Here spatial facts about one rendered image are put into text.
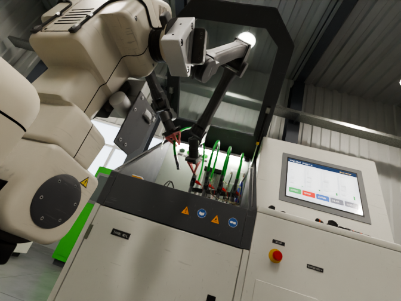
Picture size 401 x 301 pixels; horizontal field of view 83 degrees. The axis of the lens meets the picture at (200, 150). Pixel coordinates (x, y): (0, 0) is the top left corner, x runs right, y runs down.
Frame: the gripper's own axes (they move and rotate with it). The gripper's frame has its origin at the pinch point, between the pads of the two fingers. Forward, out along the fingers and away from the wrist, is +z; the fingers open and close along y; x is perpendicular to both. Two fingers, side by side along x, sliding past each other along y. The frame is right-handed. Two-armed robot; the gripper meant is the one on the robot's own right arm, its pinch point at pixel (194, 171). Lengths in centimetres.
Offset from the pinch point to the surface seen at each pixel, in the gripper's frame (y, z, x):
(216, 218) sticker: -28.1, 6.8, -23.6
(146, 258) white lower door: -48, 19, -1
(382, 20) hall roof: 536, -172, -189
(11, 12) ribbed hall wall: 333, -232, 713
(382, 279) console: -20, 21, -86
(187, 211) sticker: -30.9, 5.2, -11.2
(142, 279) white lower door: -53, 24, -3
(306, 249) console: -23, 15, -60
